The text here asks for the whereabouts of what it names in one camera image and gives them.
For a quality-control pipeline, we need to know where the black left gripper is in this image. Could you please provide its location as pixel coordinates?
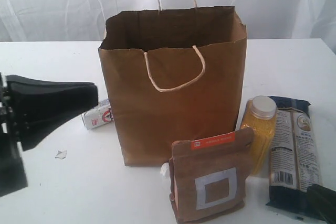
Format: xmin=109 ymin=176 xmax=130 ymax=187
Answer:
xmin=1 ymin=75 xmax=99 ymax=195

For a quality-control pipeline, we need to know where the brown paper shopping bag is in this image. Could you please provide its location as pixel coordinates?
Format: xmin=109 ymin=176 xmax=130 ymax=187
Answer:
xmin=98 ymin=4 xmax=247 ymax=166

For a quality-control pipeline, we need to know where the dark blue noodle packet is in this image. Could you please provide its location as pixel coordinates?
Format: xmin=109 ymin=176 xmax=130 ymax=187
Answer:
xmin=267 ymin=96 xmax=323 ymax=221

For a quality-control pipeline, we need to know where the small torn label scrap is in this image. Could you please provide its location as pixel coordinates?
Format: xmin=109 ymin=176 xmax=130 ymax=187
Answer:
xmin=55 ymin=150 xmax=67 ymax=159

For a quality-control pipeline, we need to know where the small blue white milk carton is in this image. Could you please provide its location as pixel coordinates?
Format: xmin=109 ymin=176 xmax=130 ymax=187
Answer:
xmin=81 ymin=99 xmax=113 ymax=130

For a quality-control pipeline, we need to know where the yellow millet plastic bottle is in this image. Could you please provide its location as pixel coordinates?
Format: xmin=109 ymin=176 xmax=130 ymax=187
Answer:
xmin=240 ymin=95 xmax=277 ymax=175

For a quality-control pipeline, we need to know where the white backdrop curtain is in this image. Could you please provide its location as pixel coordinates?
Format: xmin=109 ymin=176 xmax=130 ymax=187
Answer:
xmin=0 ymin=0 xmax=336 ymax=43

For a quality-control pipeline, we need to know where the brown kraft stand-up pouch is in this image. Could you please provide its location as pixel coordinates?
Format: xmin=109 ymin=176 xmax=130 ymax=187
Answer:
xmin=169 ymin=127 xmax=254 ymax=223

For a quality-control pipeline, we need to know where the small white plastic piece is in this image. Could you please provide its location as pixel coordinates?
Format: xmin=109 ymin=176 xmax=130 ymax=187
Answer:
xmin=160 ymin=163 xmax=170 ymax=178

